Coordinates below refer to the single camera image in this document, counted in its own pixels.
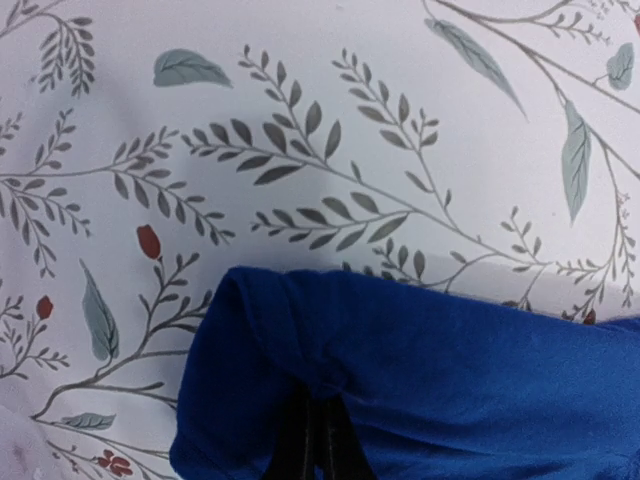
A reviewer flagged blue printed t-shirt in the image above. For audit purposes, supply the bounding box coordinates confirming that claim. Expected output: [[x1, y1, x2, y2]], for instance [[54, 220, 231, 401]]
[[169, 267, 639, 479]]

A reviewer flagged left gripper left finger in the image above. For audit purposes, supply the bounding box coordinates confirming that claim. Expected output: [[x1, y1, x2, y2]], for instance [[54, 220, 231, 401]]
[[264, 386, 315, 480]]

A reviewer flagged floral table mat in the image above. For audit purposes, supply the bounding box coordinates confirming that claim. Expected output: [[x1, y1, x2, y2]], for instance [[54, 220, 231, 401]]
[[1, 1, 639, 479]]

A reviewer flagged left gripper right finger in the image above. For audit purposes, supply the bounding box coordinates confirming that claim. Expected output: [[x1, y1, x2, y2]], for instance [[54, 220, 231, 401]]
[[319, 396, 377, 480]]

